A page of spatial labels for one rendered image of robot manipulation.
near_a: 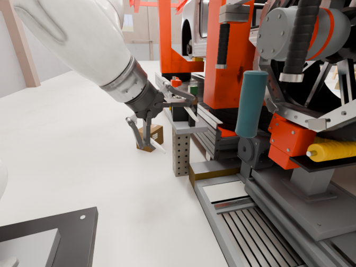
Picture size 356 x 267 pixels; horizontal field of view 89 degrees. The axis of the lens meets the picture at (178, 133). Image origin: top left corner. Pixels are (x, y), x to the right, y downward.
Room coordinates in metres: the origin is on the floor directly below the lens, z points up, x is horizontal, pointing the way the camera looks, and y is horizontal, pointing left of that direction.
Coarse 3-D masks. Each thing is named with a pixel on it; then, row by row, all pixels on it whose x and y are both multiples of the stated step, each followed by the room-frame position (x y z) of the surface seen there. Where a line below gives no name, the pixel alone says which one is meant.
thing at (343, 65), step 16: (352, 0) 0.63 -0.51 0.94; (352, 16) 0.66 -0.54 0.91; (352, 48) 0.63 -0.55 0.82; (352, 64) 0.59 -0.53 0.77; (304, 80) 0.83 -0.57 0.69; (320, 80) 0.66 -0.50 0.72; (352, 80) 0.56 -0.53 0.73; (288, 96) 0.75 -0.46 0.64; (304, 96) 0.75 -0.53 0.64; (320, 96) 0.76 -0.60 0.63; (336, 96) 0.77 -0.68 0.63; (352, 96) 0.54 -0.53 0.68; (320, 112) 0.60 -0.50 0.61
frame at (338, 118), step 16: (272, 0) 0.82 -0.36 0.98; (288, 0) 0.82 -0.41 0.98; (256, 48) 0.87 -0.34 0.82; (256, 64) 0.85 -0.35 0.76; (272, 80) 0.79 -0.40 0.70; (272, 96) 0.73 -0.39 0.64; (272, 112) 0.70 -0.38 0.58; (288, 112) 0.63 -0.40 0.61; (304, 112) 0.58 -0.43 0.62; (336, 112) 0.47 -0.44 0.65; (352, 112) 0.44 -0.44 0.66; (320, 128) 0.50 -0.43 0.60; (336, 128) 0.49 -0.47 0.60
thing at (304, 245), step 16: (256, 192) 0.71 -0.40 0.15; (272, 208) 0.60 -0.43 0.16; (288, 224) 0.51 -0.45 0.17; (288, 240) 0.49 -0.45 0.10; (304, 240) 0.46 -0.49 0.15; (336, 240) 0.46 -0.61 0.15; (352, 240) 0.46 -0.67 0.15; (304, 256) 0.42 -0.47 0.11; (320, 256) 0.40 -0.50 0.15; (336, 256) 0.39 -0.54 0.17; (352, 256) 0.40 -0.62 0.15
